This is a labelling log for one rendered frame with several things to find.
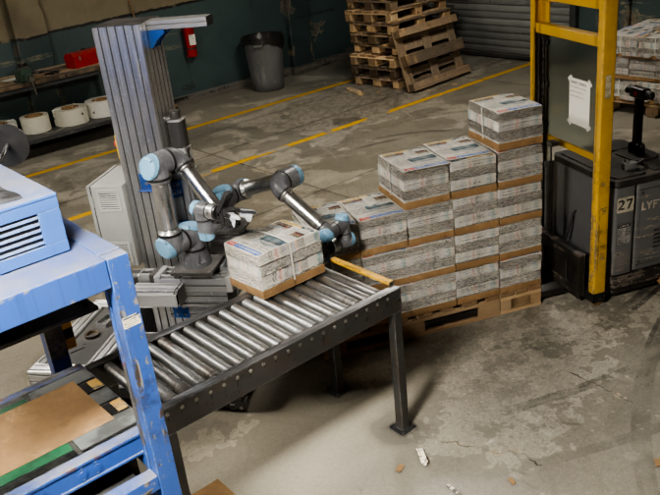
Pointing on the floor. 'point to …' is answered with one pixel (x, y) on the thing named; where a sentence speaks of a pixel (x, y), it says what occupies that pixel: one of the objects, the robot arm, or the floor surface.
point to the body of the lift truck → (635, 242)
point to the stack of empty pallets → (406, 15)
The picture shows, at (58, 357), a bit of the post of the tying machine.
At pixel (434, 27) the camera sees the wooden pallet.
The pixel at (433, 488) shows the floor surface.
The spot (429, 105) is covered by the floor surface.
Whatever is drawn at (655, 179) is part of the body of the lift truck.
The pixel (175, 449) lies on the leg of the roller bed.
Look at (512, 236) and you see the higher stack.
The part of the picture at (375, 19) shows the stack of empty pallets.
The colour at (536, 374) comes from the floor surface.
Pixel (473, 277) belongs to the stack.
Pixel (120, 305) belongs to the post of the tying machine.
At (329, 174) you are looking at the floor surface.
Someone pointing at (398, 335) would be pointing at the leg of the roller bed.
